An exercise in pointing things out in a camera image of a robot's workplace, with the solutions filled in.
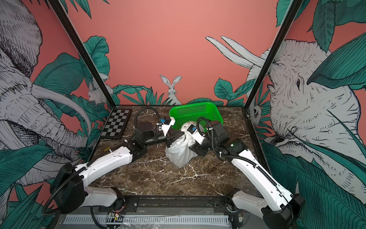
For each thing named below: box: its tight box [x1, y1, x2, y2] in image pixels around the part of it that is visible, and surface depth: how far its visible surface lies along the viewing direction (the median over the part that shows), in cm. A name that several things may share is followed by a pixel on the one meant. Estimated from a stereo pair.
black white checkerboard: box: [100, 108, 133, 140], surface depth 107 cm
